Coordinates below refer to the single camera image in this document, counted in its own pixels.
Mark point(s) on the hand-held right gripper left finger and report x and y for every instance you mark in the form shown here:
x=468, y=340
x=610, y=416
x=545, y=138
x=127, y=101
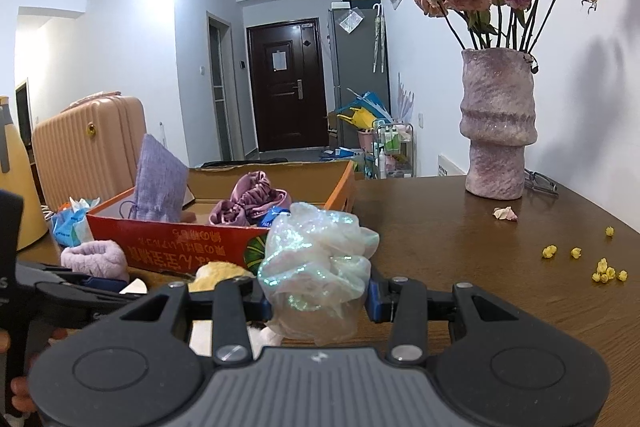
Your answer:
x=264, y=307

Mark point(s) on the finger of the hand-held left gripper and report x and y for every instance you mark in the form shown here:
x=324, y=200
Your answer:
x=107, y=284
x=85, y=307

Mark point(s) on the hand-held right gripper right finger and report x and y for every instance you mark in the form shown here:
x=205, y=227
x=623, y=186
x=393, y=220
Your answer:
x=374, y=304

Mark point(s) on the purple fluffy scrunchie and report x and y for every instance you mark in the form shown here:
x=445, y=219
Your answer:
x=95, y=257

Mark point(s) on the iridescent sheer scrunchie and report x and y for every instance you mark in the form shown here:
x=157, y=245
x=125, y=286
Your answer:
x=315, y=267

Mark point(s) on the orange cardboard box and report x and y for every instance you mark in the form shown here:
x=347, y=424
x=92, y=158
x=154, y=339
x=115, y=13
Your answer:
x=165, y=242

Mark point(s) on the small blue tissue packet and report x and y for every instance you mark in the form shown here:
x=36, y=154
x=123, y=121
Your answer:
x=272, y=216

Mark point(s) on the purple satin scrunchie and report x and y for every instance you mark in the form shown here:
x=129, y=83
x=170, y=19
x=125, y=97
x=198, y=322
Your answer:
x=245, y=197

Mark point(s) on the purple fabric pouch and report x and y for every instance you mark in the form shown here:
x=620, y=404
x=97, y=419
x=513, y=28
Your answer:
x=157, y=177

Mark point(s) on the person's left hand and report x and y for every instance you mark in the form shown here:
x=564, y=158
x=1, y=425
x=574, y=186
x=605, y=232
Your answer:
x=22, y=394

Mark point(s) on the white alpaca plush toy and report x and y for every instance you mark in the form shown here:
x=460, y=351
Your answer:
x=220, y=272

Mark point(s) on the blue tissue pack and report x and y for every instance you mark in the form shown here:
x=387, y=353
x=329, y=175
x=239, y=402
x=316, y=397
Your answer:
x=67, y=224

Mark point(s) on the yellow thermos jug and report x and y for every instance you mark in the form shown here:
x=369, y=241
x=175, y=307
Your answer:
x=22, y=187

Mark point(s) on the pink ribbed suitcase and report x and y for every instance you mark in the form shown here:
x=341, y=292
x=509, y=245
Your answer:
x=85, y=147

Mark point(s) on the dark floor mat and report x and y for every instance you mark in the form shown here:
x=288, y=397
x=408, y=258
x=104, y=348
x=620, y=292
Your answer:
x=240, y=164

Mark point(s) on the fallen pink petal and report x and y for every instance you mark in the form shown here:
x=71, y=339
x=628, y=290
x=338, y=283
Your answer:
x=505, y=213

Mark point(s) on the pink bucket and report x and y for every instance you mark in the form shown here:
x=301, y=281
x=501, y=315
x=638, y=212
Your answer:
x=366, y=139

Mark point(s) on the yellow crumbs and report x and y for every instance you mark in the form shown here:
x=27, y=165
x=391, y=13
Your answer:
x=549, y=251

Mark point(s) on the yellow bag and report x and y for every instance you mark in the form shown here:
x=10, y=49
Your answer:
x=357, y=117

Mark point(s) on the dark brown entrance door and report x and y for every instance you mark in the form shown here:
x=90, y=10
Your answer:
x=285, y=117

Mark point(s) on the black eyeglasses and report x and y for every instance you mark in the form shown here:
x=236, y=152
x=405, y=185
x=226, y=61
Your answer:
x=542, y=183

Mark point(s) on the pink textured vase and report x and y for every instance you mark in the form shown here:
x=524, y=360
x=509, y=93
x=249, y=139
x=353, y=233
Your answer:
x=495, y=122

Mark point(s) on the grey interior door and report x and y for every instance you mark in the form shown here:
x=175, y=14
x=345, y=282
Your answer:
x=220, y=92

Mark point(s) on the grey refrigerator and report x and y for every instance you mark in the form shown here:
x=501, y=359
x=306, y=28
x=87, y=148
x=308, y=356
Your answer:
x=355, y=67

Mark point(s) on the white paper note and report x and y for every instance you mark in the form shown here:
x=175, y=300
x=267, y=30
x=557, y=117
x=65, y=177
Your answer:
x=279, y=60

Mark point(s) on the white hanging umbrella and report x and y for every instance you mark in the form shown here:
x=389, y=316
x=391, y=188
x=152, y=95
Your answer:
x=379, y=39

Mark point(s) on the clear plastic bag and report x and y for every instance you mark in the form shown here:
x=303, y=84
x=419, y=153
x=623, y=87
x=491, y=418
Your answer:
x=351, y=21

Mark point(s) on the white wall heater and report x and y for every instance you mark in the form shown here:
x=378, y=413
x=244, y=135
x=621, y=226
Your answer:
x=452, y=166

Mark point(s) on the white wall socket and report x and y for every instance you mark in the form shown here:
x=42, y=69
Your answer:
x=421, y=120

